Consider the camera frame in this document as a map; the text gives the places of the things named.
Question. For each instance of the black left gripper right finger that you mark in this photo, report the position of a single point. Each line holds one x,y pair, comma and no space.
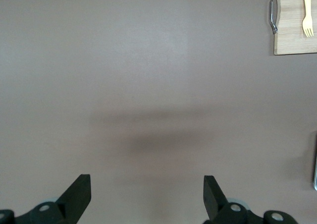
213,201

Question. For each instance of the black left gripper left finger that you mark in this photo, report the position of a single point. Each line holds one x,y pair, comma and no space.
74,199

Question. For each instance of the silver digital kitchen scale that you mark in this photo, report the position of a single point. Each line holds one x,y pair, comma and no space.
315,164

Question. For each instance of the yellow plastic fork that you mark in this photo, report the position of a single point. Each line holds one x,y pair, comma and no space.
307,11

